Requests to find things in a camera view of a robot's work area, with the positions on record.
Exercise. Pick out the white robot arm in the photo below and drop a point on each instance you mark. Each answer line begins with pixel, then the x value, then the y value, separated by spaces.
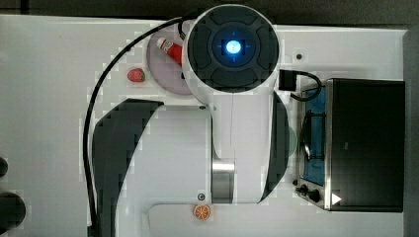
pixel 230 145

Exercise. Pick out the grey round plate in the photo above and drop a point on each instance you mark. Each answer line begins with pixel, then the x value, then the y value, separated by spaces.
pixel 167 73

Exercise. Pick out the red ketchup bottle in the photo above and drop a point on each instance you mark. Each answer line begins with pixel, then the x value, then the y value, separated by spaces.
pixel 172 49

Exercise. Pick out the green mug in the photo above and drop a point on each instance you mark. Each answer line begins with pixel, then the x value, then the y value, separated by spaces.
pixel 292 141

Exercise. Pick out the red toy strawberry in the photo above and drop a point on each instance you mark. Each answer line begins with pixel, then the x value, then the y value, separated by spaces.
pixel 136 75

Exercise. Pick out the orange slice toy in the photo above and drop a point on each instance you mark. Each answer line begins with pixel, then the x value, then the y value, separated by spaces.
pixel 202 212

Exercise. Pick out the black steel toaster oven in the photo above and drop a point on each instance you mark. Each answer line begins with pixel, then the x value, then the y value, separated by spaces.
pixel 351 145

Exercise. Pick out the black round container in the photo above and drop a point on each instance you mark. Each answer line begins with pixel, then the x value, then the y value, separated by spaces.
pixel 12 211

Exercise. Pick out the black camera module with cable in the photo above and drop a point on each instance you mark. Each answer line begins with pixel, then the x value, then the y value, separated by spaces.
pixel 287 82

